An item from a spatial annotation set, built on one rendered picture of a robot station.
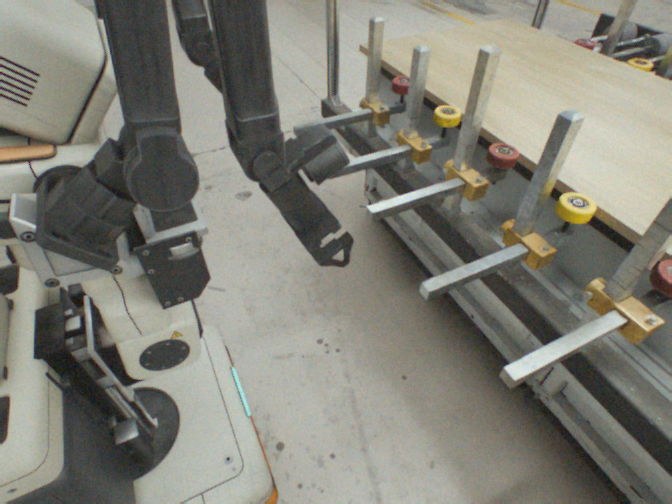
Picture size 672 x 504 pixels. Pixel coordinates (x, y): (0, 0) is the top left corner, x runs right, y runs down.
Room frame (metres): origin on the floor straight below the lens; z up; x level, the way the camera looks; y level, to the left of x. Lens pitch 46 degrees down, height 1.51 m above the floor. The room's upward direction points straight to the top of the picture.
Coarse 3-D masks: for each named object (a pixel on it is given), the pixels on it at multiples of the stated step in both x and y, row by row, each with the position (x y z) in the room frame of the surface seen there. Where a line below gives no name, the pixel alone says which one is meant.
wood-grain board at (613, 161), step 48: (384, 48) 1.76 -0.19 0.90; (432, 48) 1.77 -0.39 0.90; (528, 48) 1.77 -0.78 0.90; (576, 48) 1.77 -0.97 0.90; (432, 96) 1.35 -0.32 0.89; (528, 96) 1.33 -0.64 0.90; (576, 96) 1.33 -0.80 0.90; (624, 96) 1.33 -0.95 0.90; (528, 144) 1.03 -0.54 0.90; (576, 144) 1.03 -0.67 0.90; (624, 144) 1.03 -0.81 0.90; (576, 192) 0.81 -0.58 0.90; (624, 192) 0.81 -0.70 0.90
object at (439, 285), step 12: (552, 240) 0.73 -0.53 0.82; (564, 240) 0.74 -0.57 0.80; (504, 252) 0.69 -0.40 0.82; (516, 252) 0.69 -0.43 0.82; (528, 252) 0.69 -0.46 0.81; (468, 264) 0.65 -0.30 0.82; (480, 264) 0.65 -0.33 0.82; (492, 264) 0.65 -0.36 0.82; (504, 264) 0.66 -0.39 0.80; (444, 276) 0.61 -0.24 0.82; (456, 276) 0.61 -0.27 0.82; (468, 276) 0.61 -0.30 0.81; (480, 276) 0.63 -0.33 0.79; (420, 288) 0.59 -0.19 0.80; (432, 288) 0.58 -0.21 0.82; (444, 288) 0.59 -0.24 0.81
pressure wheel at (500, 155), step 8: (496, 144) 1.02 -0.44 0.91; (504, 144) 1.02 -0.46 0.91; (488, 152) 0.99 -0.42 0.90; (496, 152) 0.98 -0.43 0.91; (504, 152) 0.98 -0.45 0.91; (512, 152) 0.98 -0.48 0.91; (488, 160) 0.98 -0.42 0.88; (496, 160) 0.96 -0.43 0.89; (504, 160) 0.95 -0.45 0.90; (512, 160) 0.95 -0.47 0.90; (496, 168) 0.98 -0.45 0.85; (504, 168) 0.95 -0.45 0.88
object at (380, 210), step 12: (492, 168) 0.98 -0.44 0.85; (456, 180) 0.93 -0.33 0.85; (492, 180) 0.96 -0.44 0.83; (420, 192) 0.87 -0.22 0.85; (432, 192) 0.88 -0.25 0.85; (444, 192) 0.89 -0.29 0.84; (456, 192) 0.91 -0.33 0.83; (372, 204) 0.82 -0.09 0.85; (384, 204) 0.82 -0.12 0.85; (396, 204) 0.82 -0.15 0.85; (408, 204) 0.84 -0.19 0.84; (420, 204) 0.85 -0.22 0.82; (372, 216) 0.79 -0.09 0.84; (384, 216) 0.81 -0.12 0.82
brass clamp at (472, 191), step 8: (448, 168) 0.99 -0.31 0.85; (448, 176) 0.98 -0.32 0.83; (456, 176) 0.95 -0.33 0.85; (464, 176) 0.93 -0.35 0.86; (472, 176) 0.93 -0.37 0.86; (472, 184) 0.90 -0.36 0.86; (480, 184) 0.90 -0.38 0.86; (488, 184) 0.91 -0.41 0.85; (464, 192) 0.91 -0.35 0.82; (472, 192) 0.89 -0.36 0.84; (480, 192) 0.90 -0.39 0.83; (472, 200) 0.89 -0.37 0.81
